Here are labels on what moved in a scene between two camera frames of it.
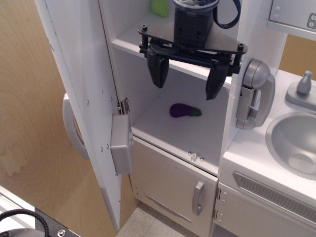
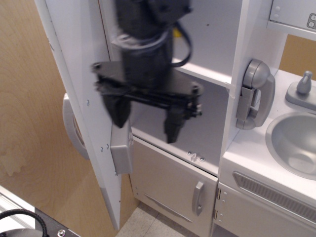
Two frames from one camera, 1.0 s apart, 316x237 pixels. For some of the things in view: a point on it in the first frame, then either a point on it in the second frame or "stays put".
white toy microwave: [294, 17] stays put
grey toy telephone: [256, 75] stays put
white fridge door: [75, 31] stays put
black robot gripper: [192, 38] → [146, 71]
